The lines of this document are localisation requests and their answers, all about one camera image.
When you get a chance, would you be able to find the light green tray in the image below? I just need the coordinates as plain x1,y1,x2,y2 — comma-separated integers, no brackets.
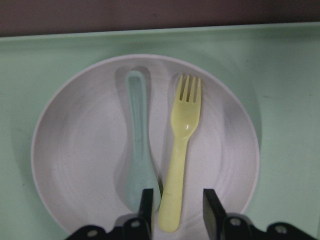
0,23,320,240

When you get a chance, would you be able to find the green plastic spoon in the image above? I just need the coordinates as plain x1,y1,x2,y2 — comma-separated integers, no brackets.
125,70,161,212

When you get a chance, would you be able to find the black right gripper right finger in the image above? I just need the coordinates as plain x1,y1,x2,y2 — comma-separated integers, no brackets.
202,188,314,240

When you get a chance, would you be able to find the white round plate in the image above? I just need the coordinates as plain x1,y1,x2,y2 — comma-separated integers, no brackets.
31,54,260,240

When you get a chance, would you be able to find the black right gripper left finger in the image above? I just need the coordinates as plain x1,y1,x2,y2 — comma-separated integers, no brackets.
67,188,154,240

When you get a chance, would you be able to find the yellow plastic fork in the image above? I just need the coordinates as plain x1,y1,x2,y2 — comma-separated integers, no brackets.
158,75,202,233

